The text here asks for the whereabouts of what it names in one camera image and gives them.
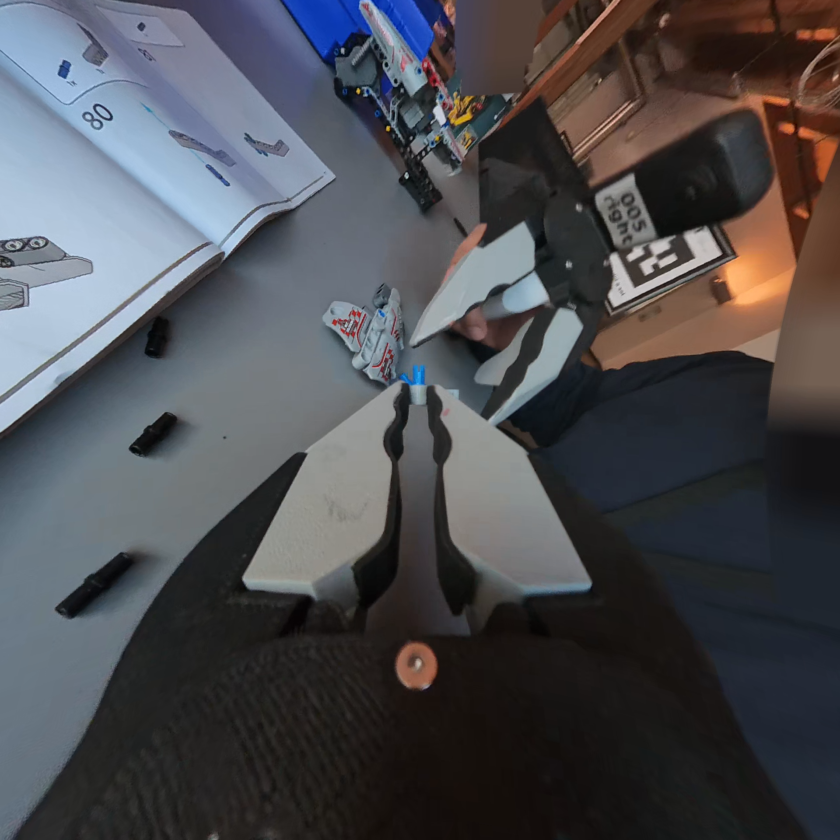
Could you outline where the partly built toy truck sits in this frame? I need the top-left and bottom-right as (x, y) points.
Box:
(331, 0), (466, 213)

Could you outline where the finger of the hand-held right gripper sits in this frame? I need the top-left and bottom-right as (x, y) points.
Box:
(407, 220), (550, 349)
(472, 306), (584, 427)

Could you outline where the grey red-stickered toy panel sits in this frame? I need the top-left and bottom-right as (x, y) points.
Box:
(322, 283), (406, 383)

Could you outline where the blue plastic bin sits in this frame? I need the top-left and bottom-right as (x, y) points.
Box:
(281, 0), (458, 64)

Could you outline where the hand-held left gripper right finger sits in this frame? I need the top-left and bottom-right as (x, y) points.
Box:
(425, 385), (594, 616)

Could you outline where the dark green printed box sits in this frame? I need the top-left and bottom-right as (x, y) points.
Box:
(453, 92), (514, 156)

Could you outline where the open instruction booklet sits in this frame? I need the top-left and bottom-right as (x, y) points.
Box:
(0, 0), (337, 439)

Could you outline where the wooden shelf unit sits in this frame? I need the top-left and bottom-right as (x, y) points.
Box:
(518, 0), (664, 165)

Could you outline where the person's right hand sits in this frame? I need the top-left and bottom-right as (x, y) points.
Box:
(440, 224), (511, 352)

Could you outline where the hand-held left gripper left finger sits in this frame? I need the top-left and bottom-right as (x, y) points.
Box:
(241, 382), (411, 611)

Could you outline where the framed marker board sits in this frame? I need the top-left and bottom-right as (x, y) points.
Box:
(602, 223), (737, 317)

